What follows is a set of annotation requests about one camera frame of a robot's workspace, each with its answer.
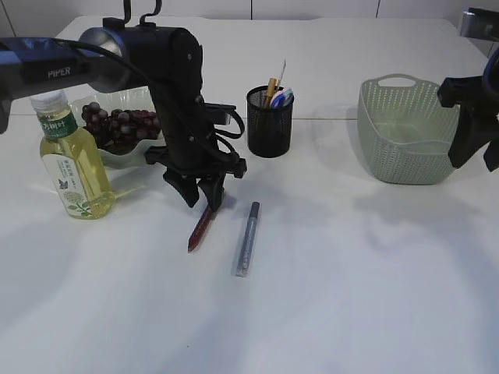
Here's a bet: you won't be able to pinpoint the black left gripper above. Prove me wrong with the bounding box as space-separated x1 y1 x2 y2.
144 144 247 213

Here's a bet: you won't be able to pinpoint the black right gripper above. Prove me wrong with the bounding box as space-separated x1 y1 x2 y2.
437 52 499 171

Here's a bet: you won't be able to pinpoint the red glitter pen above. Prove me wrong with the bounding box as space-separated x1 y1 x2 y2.
187 206 214 253

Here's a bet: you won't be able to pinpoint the silver glitter pen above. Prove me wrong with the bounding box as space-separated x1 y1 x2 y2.
235 202 260 277

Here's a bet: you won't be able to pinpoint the artificial red grape bunch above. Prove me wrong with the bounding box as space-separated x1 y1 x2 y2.
81 102 161 154

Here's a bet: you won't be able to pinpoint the blue small scissors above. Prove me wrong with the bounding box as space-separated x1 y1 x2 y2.
270 88 294 109

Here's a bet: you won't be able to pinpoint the gold glitter pen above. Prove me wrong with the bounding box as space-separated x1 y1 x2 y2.
264 77 277 109

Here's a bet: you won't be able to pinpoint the yellow tea bottle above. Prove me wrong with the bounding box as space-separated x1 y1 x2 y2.
30 90 115 220

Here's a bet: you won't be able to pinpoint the clear plastic ruler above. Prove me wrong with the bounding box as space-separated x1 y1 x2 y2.
276 60 287 90

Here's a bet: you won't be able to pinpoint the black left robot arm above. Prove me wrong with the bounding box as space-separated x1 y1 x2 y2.
1 2 247 210

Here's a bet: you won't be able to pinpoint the green wavy plastic plate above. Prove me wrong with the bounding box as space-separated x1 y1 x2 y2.
71 87 165 168

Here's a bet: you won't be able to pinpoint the green plastic woven basket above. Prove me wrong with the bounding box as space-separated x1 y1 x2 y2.
357 74 459 185

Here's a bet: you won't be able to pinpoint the black mesh pen holder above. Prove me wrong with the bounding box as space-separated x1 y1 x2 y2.
246 86 294 158

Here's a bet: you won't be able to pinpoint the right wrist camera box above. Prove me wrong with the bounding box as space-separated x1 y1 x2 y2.
459 8 499 42

